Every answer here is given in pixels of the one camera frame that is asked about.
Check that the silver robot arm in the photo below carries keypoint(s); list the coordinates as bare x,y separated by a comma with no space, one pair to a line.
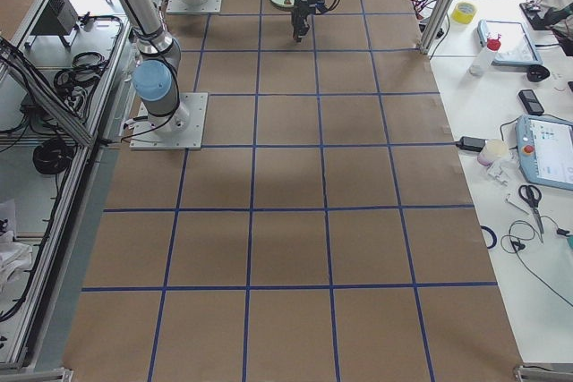
155,79

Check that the yellow tape roll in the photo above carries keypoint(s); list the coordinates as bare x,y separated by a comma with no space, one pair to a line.
463,12

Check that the clear bottle red cap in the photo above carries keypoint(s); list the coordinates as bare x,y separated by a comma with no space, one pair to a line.
484,59

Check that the black power adapter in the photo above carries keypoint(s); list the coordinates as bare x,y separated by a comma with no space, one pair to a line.
471,144

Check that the teach pendant far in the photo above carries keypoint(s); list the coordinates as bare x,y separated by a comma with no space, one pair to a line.
516,45

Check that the teach pendant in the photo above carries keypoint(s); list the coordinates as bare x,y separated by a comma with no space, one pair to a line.
544,148
516,45

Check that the teach pendant near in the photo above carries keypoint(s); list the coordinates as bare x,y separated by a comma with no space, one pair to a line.
544,148

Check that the black scissors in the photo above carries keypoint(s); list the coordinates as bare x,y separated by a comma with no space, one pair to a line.
532,196

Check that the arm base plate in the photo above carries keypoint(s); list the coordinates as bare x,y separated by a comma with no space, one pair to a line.
183,131
193,7

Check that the aluminium frame post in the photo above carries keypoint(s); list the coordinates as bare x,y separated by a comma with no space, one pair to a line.
441,2

